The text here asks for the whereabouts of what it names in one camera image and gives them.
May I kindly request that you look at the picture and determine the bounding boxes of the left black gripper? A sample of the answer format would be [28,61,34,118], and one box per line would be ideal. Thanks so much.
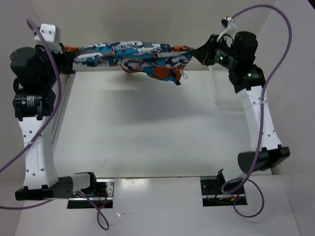
[38,42,76,85]

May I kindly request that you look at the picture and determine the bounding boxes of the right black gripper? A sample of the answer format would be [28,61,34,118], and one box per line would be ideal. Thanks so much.
[191,34,238,69]

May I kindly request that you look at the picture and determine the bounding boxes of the colourful patterned shorts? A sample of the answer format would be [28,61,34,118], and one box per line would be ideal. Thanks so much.
[65,41,194,85]

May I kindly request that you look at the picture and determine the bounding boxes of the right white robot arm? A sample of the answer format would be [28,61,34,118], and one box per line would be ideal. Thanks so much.
[192,31,290,193]

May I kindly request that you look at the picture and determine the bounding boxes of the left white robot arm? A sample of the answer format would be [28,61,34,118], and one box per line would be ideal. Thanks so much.
[10,45,98,201]

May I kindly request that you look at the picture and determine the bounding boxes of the white perforated plastic basket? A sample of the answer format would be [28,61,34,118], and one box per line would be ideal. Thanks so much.
[209,64,243,111]

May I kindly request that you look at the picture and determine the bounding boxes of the aluminium table edge rail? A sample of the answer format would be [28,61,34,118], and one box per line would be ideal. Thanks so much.
[52,71,76,150]

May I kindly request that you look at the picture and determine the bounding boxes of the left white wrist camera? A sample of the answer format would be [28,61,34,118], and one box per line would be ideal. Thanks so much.
[39,24,63,54]

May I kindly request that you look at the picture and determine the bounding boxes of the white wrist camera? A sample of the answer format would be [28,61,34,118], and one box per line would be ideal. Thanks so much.
[217,17,237,42]
[39,24,63,54]

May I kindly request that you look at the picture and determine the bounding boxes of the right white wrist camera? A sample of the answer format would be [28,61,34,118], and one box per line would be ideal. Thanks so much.
[217,17,237,42]

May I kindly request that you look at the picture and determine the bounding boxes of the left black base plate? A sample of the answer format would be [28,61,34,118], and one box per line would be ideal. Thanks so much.
[67,178,115,209]

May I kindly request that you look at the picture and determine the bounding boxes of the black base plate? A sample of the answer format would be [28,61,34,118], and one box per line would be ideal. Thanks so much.
[200,177,248,207]
[67,178,115,209]

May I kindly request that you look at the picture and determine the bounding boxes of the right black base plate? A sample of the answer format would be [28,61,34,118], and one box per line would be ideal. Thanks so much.
[200,177,248,207]

